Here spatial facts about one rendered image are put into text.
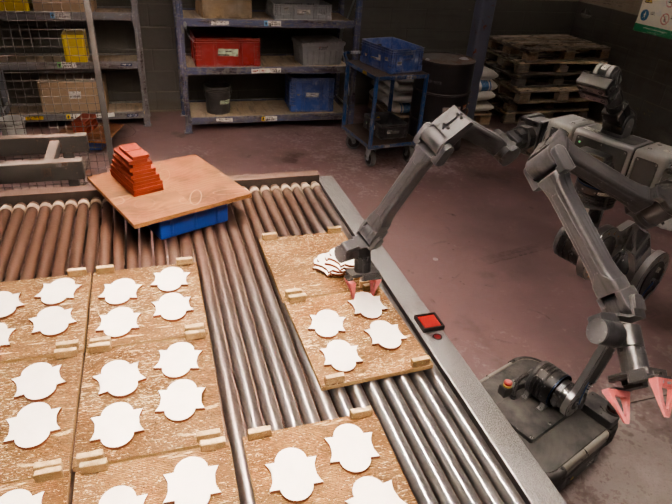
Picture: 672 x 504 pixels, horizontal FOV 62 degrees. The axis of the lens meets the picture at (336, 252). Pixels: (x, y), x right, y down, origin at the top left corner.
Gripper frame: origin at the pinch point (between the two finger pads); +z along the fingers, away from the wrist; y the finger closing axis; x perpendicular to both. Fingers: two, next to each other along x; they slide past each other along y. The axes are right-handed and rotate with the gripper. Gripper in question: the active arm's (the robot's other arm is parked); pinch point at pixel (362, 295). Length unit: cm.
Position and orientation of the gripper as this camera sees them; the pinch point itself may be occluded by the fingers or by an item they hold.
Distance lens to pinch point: 191.8
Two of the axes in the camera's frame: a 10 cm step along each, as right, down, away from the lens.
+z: 0.2, 9.5, 3.2
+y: -9.5, 1.2, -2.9
